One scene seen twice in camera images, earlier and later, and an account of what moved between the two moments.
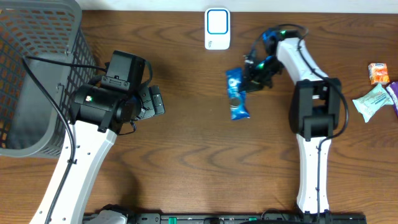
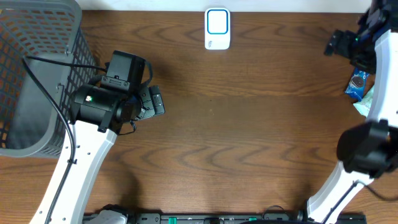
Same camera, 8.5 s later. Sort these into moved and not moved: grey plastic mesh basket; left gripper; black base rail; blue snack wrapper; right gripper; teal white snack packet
Moved: blue snack wrapper; right gripper
Not moved: black base rail; left gripper; teal white snack packet; grey plastic mesh basket
